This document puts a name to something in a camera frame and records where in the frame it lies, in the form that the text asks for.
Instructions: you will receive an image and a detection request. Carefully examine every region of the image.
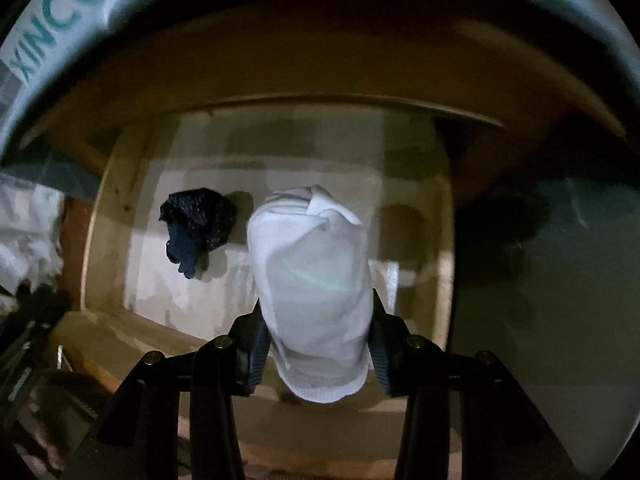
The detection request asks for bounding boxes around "white printed cloth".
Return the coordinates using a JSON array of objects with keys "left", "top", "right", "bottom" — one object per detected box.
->
[{"left": 0, "top": 175, "right": 66, "bottom": 306}]

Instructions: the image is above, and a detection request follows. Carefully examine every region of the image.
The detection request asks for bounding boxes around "wooden cabinet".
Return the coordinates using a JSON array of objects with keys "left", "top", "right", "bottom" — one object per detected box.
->
[{"left": 15, "top": 0, "right": 626, "bottom": 201}]

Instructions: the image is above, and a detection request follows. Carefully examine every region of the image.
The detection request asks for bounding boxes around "white sock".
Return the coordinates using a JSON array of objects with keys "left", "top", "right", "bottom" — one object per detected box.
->
[{"left": 246, "top": 185, "right": 376, "bottom": 405}]

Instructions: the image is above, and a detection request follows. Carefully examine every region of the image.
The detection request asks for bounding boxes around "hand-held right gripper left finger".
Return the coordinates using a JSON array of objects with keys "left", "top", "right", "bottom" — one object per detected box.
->
[{"left": 62, "top": 300, "right": 274, "bottom": 480}]

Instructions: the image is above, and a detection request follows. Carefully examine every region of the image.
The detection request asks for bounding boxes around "wooden drawer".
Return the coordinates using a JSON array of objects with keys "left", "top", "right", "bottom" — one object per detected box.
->
[{"left": 50, "top": 105, "right": 458, "bottom": 466}]

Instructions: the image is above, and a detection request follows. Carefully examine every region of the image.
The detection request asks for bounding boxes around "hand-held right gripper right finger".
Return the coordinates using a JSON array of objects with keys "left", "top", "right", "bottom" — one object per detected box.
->
[{"left": 369, "top": 290, "right": 576, "bottom": 480}]

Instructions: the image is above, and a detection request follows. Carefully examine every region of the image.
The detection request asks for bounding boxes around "white cardboard box teal print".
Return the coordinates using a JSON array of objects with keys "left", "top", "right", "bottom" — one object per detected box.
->
[{"left": 0, "top": 0, "right": 640, "bottom": 161}]

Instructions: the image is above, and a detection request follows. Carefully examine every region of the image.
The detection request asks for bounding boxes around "dark blue underwear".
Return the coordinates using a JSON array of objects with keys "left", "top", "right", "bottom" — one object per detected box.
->
[{"left": 159, "top": 188, "right": 238, "bottom": 280}]

